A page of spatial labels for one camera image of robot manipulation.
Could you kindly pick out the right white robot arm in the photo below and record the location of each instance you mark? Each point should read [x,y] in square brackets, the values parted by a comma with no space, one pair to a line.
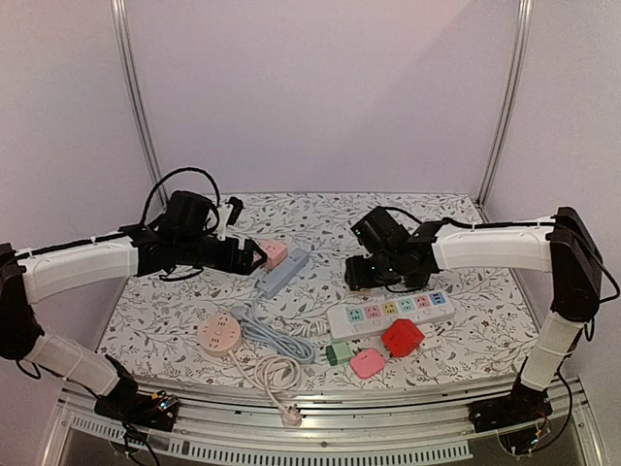
[559,247]

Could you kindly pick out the red cube socket adapter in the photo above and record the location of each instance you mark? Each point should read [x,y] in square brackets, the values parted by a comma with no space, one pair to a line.
[402,338]

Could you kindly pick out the white power strip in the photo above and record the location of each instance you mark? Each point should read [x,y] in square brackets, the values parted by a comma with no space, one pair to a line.
[352,322]

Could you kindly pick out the light blue power strip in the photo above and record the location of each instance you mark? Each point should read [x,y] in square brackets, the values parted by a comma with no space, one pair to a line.
[275,280]

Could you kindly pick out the pink plug adapter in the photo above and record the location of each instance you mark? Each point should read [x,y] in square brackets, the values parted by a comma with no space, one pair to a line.
[367,363]

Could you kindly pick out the right aluminium corner post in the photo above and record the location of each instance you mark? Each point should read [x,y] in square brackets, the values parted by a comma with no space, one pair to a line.
[516,64]

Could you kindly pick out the green plug adapter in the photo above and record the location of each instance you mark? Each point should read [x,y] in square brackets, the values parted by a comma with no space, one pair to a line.
[339,353]

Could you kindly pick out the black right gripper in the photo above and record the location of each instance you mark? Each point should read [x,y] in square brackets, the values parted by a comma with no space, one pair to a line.
[357,280]

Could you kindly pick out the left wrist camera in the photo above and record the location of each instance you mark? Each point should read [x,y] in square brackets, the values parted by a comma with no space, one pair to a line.
[228,214]

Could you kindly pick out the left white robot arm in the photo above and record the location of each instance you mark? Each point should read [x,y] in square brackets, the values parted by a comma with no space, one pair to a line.
[77,274]

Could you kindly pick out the aluminium front rail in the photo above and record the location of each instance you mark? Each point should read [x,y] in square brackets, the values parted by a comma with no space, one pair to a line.
[426,425]

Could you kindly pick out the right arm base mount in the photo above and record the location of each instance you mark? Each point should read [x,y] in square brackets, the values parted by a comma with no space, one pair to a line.
[521,421]

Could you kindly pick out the left aluminium corner post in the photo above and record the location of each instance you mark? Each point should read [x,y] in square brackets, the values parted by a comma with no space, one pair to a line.
[132,82]

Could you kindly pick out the light pink cube socket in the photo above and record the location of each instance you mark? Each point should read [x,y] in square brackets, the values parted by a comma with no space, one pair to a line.
[276,252]

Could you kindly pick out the floral patterned table mat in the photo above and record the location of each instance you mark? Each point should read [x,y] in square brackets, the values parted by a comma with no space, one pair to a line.
[153,328]

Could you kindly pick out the round pink power socket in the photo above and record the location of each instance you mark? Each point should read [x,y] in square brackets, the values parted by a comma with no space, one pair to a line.
[218,335]

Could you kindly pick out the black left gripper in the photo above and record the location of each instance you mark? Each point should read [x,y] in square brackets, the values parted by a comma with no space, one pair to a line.
[229,264]

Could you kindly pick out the aluminium corner post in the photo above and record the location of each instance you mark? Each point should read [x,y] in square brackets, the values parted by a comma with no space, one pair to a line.
[516,64]
[132,82]

